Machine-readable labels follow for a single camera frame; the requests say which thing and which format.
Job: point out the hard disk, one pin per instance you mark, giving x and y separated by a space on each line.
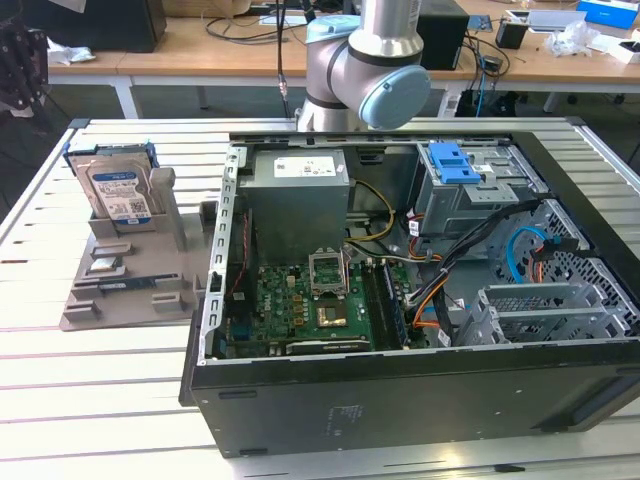
117 190

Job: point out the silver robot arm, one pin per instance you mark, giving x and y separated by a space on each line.
340 65

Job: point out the metal disk bay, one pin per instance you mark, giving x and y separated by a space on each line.
550 314
530 289

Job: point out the grey power supply unit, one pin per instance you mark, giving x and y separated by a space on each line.
295 215

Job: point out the green motherboard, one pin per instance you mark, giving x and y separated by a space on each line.
280 310

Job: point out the blue RAM stick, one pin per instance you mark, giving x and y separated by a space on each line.
395 310

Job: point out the black graphics card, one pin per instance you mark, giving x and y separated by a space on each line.
325 346

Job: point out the grey drive cage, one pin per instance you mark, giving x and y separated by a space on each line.
450 205

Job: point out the blue drive latch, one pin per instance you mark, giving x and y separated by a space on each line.
450 165

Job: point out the grey-brown parts rack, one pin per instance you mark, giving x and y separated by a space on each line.
145 260

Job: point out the white power strip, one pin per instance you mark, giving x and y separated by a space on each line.
450 105

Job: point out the black open PC case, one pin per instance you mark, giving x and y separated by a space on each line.
400 410

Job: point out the dark RAM stick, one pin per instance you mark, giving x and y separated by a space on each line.
125 285

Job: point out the silver CPU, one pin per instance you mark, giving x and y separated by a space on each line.
102 265

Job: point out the wooden desk white legs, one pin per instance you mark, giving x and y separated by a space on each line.
550 65
200 55
90 67

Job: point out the black box on desk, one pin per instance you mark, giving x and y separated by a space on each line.
445 40

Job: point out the black cup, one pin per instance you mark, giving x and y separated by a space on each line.
510 36

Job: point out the black computer tower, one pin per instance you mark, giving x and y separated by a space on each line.
110 25

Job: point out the crumpled white paper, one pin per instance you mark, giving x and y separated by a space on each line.
75 54

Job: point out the crumpled clear plastic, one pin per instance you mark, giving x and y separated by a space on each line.
570 40

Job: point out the grey flat box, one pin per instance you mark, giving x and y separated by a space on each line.
555 20

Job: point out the person in dark dotted clothing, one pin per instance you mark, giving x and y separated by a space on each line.
20 65

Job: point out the white box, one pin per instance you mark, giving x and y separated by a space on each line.
615 50

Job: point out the blue box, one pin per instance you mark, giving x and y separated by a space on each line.
605 11

